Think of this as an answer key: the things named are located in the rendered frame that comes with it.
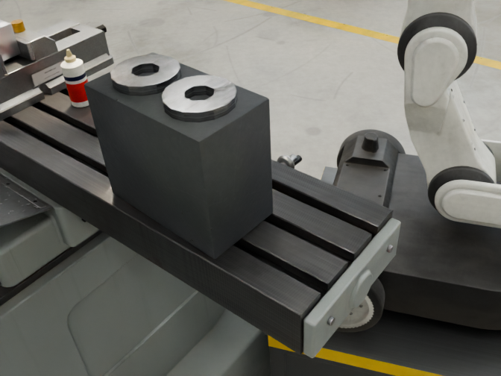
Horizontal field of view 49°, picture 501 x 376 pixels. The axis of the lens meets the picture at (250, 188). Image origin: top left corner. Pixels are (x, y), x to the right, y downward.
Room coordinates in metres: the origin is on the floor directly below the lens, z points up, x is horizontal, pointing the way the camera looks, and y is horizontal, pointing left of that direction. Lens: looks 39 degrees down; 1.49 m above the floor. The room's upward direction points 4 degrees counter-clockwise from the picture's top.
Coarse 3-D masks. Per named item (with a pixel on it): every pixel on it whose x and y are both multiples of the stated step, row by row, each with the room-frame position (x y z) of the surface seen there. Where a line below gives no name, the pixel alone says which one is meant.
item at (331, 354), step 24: (336, 168) 1.41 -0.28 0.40; (384, 312) 0.83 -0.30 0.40; (336, 336) 0.77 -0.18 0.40; (360, 336) 0.77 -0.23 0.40; (384, 336) 0.76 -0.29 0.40; (408, 336) 0.76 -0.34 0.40; (432, 336) 0.75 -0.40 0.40; (456, 336) 0.75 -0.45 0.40; (480, 336) 0.74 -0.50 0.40; (288, 360) 0.78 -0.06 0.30; (312, 360) 0.76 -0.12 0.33; (336, 360) 0.73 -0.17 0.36; (360, 360) 0.71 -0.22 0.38; (384, 360) 0.70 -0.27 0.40; (408, 360) 0.69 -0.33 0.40; (432, 360) 0.69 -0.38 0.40; (456, 360) 0.69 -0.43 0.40; (480, 360) 0.68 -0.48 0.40
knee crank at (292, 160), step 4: (280, 156) 1.27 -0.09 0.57; (284, 156) 1.26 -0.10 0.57; (288, 156) 1.26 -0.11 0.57; (292, 156) 1.28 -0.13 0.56; (296, 156) 1.28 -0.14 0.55; (280, 160) 1.26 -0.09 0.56; (284, 160) 1.25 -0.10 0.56; (288, 160) 1.24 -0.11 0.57; (292, 160) 1.25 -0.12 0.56; (296, 160) 1.28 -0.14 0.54; (300, 160) 1.30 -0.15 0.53; (284, 164) 1.24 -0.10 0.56; (288, 164) 1.24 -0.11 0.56; (292, 164) 1.24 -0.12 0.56; (296, 164) 1.28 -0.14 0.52
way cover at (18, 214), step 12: (0, 180) 0.80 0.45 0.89; (0, 192) 0.76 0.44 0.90; (12, 192) 0.76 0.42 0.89; (24, 192) 0.76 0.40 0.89; (0, 204) 0.72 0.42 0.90; (12, 204) 0.72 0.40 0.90; (24, 204) 0.72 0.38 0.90; (36, 204) 0.72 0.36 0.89; (48, 204) 0.73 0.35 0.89; (0, 216) 0.68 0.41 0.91; (12, 216) 0.68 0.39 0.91; (24, 216) 0.68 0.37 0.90
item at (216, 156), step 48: (96, 96) 0.63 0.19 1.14; (144, 96) 0.60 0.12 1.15; (192, 96) 0.60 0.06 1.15; (240, 96) 0.59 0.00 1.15; (144, 144) 0.57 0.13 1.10; (192, 144) 0.50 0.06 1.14; (240, 144) 0.54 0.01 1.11; (144, 192) 0.59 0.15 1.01; (192, 192) 0.51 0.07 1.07; (240, 192) 0.54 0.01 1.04; (192, 240) 0.52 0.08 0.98
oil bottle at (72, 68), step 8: (72, 56) 0.93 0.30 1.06; (64, 64) 0.93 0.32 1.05; (72, 64) 0.92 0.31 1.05; (80, 64) 0.93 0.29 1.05; (64, 72) 0.92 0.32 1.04; (72, 72) 0.92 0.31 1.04; (80, 72) 0.92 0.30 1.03; (72, 80) 0.92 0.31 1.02; (80, 80) 0.92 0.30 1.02; (72, 88) 0.92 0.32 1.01; (80, 88) 0.92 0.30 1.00; (72, 96) 0.92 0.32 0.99; (80, 96) 0.92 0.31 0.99; (72, 104) 0.92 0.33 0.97; (80, 104) 0.92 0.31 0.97; (88, 104) 0.92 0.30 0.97
